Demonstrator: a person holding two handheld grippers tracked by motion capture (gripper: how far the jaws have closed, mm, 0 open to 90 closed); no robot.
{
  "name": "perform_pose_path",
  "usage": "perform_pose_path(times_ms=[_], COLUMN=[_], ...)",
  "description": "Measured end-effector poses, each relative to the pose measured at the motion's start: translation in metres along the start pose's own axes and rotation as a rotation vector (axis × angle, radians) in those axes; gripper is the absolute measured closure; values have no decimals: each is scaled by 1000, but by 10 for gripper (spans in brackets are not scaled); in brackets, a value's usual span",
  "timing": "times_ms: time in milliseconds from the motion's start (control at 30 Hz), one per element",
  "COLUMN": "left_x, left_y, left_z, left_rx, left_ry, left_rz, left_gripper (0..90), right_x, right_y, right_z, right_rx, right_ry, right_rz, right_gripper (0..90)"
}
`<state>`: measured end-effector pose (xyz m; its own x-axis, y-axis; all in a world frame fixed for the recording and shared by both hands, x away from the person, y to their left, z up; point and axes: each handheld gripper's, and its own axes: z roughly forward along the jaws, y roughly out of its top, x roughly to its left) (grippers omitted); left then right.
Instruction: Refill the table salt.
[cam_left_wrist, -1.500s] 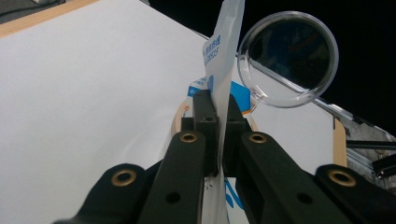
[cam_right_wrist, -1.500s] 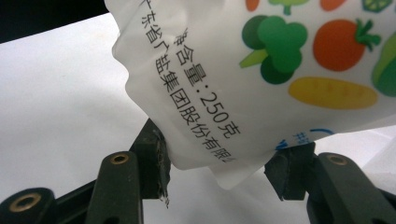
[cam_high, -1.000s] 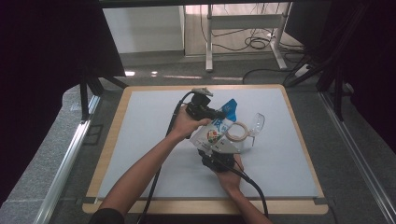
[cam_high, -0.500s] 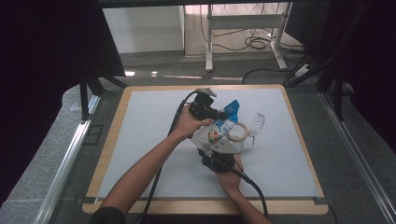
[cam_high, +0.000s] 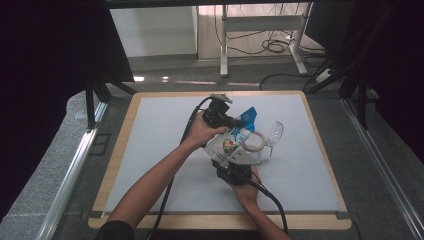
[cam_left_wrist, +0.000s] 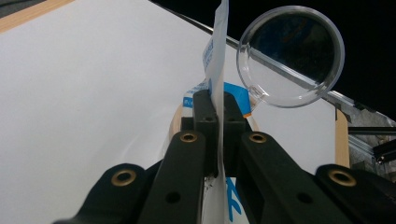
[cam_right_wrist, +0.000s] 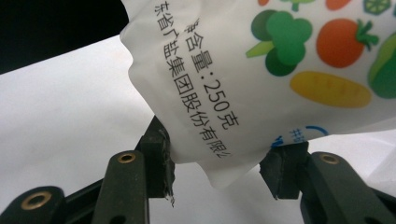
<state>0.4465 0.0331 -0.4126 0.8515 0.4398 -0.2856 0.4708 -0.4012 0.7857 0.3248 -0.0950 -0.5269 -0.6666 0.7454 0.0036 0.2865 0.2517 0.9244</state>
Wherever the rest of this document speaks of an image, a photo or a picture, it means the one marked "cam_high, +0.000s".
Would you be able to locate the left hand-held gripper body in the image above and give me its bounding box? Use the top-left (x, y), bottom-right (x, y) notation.
top-left (201, 92), bottom-right (236, 130)

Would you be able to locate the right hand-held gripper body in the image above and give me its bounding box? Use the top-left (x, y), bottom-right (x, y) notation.
top-left (211, 149), bottom-right (263, 187)

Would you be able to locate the white bag with blue top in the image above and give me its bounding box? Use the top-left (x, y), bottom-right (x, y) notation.
top-left (203, 106), bottom-right (258, 164)

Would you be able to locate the clear jar with beige rim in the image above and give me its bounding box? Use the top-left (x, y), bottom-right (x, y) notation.
top-left (240, 120), bottom-right (285, 158)

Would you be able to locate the person's left hand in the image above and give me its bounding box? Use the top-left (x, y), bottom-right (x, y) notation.
top-left (184, 111), bottom-right (230, 148)

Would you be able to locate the person's right hand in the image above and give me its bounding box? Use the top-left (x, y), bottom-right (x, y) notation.
top-left (229, 165), bottom-right (263, 210)

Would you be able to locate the light grey table mat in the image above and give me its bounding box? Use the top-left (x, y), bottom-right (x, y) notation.
top-left (104, 94), bottom-right (343, 214)

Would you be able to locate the white power strip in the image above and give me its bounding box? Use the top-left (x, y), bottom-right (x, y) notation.
top-left (314, 68), bottom-right (333, 84)

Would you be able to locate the white panel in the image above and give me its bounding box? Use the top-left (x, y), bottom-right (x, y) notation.
top-left (109, 7), bottom-right (198, 58)

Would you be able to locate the black tape strip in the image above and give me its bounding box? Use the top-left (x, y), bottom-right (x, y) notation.
top-left (81, 209), bottom-right (108, 220)
top-left (334, 210), bottom-right (353, 221)

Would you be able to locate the dark floor plate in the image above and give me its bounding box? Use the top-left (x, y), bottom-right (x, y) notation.
top-left (89, 133), bottom-right (112, 156)

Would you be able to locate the black tripod stand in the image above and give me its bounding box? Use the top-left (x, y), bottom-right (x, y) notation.
top-left (84, 78), bottom-right (138, 131)
top-left (301, 3), bottom-right (398, 131)

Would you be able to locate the black sleeve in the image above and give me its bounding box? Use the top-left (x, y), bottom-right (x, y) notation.
top-left (94, 219), bottom-right (136, 240)

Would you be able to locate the black curtain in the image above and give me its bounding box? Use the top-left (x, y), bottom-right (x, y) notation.
top-left (0, 0), bottom-right (136, 221)
top-left (304, 0), bottom-right (424, 164)

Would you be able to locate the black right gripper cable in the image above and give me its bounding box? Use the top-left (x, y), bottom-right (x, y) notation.
top-left (229, 166), bottom-right (290, 235)

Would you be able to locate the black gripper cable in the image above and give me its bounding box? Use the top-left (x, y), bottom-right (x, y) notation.
top-left (229, 166), bottom-right (290, 235)
top-left (145, 95), bottom-right (214, 240)

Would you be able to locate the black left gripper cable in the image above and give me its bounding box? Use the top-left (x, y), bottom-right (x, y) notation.
top-left (145, 95), bottom-right (214, 240)

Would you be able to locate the black floor cable bundle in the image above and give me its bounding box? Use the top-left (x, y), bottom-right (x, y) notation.
top-left (214, 3), bottom-right (326, 58)

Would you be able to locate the white desk frame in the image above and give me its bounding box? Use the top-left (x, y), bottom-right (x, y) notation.
top-left (219, 3), bottom-right (309, 78)

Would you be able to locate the aluminium rail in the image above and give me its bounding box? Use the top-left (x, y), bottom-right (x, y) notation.
top-left (34, 101), bottom-right (108, 240)
top-left (341, 98), bottom-right (424, 231)

